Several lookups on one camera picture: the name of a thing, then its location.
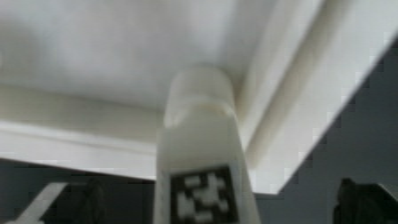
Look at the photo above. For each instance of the white table leg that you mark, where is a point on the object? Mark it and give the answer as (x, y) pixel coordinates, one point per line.
(203, 192)

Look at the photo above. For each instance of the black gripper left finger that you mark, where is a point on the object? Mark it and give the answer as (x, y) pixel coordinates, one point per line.
(68, 204)

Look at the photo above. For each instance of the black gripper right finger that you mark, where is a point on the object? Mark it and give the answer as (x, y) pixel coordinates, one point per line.
(366, 203)

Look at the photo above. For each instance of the white square tabletop part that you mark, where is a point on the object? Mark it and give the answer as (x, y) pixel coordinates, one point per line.
(94, 51)

